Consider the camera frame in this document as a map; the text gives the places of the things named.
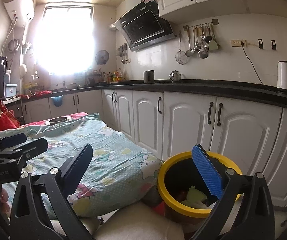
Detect person's left hand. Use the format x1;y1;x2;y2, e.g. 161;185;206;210
0;188;11;215

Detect hanging kitchen tools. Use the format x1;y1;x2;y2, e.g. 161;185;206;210
118;44;128;64

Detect black kitchen countertop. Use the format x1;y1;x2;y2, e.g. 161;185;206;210
2;79;287;113

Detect round metal pan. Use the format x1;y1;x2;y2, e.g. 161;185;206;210
45;116;73;126

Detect large steel ladle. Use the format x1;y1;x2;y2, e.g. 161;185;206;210
198;27;209;59

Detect cream padded cloth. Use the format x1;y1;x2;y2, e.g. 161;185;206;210
80;201;186;240

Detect green spatula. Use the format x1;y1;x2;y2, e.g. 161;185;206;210
208;25;219;51

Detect steel spoon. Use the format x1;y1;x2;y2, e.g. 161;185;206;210
193;27;201;52

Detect group of condiment bottles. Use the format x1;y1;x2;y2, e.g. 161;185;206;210
107;69;124;82

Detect round wall fan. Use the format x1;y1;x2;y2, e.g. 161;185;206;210
95;50;109;65

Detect yellow rimmed trash bin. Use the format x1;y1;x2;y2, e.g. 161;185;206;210
157;151;244;228

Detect steel teapot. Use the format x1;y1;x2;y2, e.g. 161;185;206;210
169;70;182;83

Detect pink bed sheet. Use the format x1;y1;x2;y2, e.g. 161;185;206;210
21;112;89;128

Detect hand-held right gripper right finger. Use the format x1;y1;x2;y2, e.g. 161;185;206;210
191;144;276;240

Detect red cloth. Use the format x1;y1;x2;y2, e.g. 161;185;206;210
31;90;52;98

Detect red gold-print cushion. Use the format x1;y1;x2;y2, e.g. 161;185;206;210
5;110;21;130

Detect blue hanging bin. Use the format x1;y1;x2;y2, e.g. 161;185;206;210
51;95;64;107

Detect blue white storage box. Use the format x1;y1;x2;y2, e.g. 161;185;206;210
5;83;18;98

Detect wire strainer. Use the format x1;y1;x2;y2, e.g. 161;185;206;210
175;31;188;65

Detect white base cabinets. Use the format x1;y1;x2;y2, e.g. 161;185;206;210
21;89;287;209

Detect kitchen window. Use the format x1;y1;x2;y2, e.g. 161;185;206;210
35;2;95;75

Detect black range hood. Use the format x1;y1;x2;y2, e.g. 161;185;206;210
113;0;177;52

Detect light blue printed blanket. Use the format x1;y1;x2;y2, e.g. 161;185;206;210
0;112;162;218

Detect white electric kettle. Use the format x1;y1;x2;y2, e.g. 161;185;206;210
276;60;287;93

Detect white water heater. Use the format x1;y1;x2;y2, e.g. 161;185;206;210
3;0;35;28

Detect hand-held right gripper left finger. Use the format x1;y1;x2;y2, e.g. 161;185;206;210
10;143;101;240

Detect dark metal pot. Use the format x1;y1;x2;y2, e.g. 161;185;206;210
143;70;155;84

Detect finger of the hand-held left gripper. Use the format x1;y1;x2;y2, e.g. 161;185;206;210
0;133;28;155
7;137;49;167

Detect wall utensil rail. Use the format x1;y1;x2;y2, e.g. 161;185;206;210
183;18;219;30

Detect white plastic bag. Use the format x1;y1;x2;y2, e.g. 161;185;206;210
181;200;216;209

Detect black power cable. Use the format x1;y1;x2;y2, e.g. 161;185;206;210
242;44;265;86

